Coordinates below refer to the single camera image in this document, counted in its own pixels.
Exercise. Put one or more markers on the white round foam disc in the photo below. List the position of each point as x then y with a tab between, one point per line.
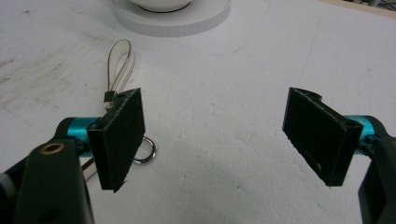
174	20

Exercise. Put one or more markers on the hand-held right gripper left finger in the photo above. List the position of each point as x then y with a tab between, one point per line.
120	140

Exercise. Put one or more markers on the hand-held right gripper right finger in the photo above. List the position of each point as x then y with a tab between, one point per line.
320	140

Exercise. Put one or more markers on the white bowl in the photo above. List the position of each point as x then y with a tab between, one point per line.
162	4

